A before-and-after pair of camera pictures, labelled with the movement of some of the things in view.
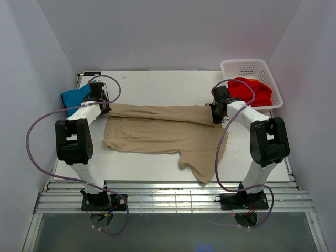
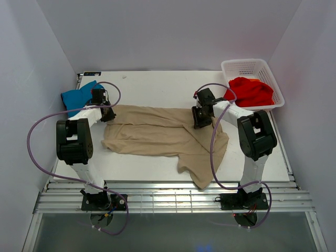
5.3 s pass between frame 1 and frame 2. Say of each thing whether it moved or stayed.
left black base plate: stayed
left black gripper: moved
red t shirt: stayed
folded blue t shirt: stayed
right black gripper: moved
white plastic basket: stayed
